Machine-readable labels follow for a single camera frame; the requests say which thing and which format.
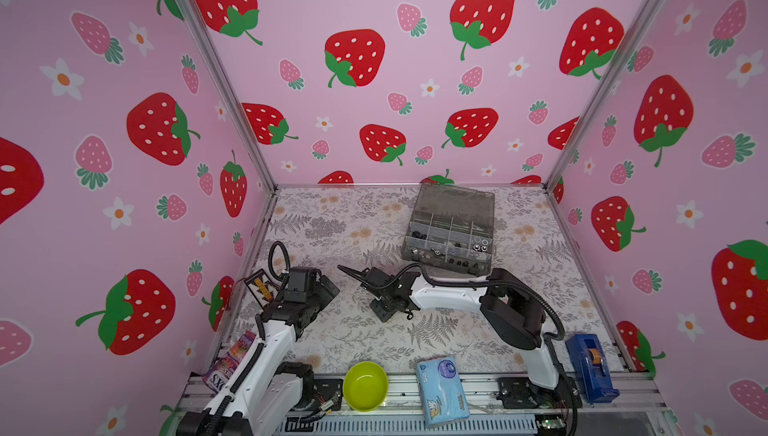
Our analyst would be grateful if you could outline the grey plastic compartment organizer box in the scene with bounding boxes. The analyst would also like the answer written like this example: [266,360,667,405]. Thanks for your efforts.
[401,183,495,276]

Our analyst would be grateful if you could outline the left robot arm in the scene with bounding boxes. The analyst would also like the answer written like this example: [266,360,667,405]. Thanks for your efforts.
[169,267,342,435]

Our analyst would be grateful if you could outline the lime green bowl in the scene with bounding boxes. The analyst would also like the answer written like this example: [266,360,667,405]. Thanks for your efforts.
[343,361,389,412]

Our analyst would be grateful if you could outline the purple candy bag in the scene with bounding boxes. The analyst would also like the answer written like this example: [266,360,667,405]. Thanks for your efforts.
[202,331,256,393]

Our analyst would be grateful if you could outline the blue tissue pack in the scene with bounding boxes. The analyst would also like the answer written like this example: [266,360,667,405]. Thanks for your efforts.
[416,356,470,427]

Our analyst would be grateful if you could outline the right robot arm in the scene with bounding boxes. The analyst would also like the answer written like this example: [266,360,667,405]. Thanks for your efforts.
[343,263,566,391]

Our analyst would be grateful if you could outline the small black framed card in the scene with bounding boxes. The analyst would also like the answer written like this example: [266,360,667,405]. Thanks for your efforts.
[244,269,277,309]

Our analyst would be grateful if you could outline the blue tape dispenser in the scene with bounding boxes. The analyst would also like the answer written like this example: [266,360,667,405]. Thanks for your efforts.
[566,334,620,404]

